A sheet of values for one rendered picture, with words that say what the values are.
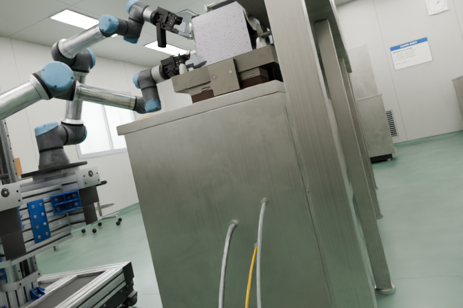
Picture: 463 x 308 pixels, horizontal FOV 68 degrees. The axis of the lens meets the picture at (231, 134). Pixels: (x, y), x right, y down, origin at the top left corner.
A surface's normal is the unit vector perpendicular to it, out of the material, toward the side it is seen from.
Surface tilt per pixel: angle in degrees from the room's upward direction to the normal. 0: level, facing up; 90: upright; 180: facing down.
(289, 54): 90
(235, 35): 90
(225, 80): 90
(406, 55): 90
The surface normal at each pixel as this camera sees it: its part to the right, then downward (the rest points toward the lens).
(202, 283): -0.36, 0.06
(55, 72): 0.58, -0.21
